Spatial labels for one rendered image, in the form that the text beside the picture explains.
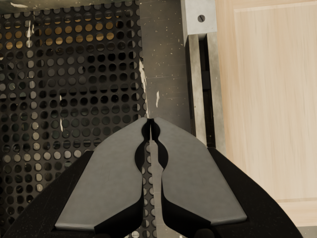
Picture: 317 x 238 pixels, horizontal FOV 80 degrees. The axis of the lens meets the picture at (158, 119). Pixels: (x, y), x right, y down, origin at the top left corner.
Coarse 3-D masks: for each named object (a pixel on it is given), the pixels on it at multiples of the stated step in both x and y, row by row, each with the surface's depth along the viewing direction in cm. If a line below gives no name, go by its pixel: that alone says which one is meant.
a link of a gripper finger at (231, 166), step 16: (224, 160) 9; (224, 176) 8; (240, 176) 8; (240, 192) 7; (256, 192) 7; (256, 208) 7; (272, 208) 7; (224, 224) 6; (240, 224) 6; (256, 224) 6; (272, 224) 6; (288, 224) 6
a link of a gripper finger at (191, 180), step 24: (168, 144) 10; (192, 144) 10; (168, 168) 8; (192, 168) 8; (216, 168) 8; (168, 192) 7; (192, 192) 7; (216, 192) 7; (168, 216) 7; (192, 216) 7; (216, 216) 6; (240, 216) 6
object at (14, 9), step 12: (0, 0) 44; (12, 0) 44; (24, 0) 44; (36, 0) 45; (48, 0) 45; (60, 0) 45; (72, 0) 46; (84, 0) 46; (96, 0) 46; (108, 0) 47; (120, 0) 47; (0, 12) 48; (12, 12) 48
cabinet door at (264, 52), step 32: (224, 0) 44; (256, 0) 44; (288, 0) 44; (224, 32) 44; (256, 32) 44; (288, 32) 44; (224, 64) 44; (256, 64) 44; (288, 64) 44; (224, 96) 44; (256, 96) 44; (288, 96) 44; (256, 128) 44; (288, 128) 44; (256, 160) 44; (288, 160) 44; (288, 192) 44
